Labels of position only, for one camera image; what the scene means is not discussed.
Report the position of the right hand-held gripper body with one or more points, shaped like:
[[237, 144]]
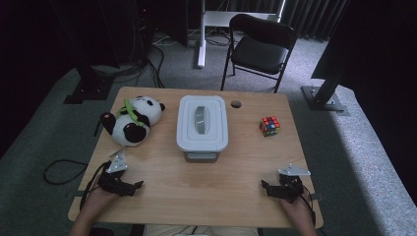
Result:
[[290, 188]]

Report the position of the black folding chair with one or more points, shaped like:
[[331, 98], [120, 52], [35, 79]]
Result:
[[260, 54]]

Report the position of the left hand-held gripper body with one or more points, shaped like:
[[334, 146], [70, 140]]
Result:
[[113, 183]]

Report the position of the grey tape piece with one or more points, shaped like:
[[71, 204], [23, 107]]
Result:
[[81, 193], [317, 197]]

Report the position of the person's right hand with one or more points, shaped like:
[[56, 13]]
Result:
[[296, 211]]

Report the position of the white desk frame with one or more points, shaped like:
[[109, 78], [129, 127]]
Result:
[[203, 39]]

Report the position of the colourful puzzle cube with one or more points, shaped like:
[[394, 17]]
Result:
[[269, 126]]

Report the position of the grey plastic storage box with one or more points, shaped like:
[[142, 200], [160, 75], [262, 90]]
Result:
[[201, 157]]

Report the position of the white box lid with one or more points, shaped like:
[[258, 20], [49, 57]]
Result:
[[202, 123]]

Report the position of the dark pleated curtain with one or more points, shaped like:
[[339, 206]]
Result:
[[308, 16]]

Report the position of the black metal stand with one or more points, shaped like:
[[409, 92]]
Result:
[[88, 90], [323, 98]]

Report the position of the person's beige pants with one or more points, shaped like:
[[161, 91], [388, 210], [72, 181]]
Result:
[[213, 231]]

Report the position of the person's left hand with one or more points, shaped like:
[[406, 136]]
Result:
[[98, 201]]

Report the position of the panda plush toy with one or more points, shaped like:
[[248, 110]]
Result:
[[134, 121]]

